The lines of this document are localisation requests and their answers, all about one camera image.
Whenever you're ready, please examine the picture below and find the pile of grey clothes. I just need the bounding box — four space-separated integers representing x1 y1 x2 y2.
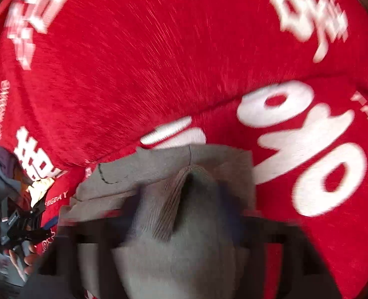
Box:
0 140 32 212

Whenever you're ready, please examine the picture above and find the grey knit garment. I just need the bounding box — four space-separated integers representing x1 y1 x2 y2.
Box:
59 145 256 299

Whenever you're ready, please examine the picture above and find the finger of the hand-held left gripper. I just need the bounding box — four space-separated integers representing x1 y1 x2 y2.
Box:
12 228 53 243
34 217 59 229

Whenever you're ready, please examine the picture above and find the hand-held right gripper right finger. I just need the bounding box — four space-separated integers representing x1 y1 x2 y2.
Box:
217 184 334 299

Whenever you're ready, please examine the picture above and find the person's left hand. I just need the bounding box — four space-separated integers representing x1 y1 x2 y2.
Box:
8 243 43 276

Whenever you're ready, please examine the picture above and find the red printed sofa cover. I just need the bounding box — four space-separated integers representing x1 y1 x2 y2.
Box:
0 0 368 299

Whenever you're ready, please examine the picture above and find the cream cloth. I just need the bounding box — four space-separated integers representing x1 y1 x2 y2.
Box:
28 177 55 208

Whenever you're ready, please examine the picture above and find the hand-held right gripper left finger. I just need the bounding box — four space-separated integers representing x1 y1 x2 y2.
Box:
31 199 141 299

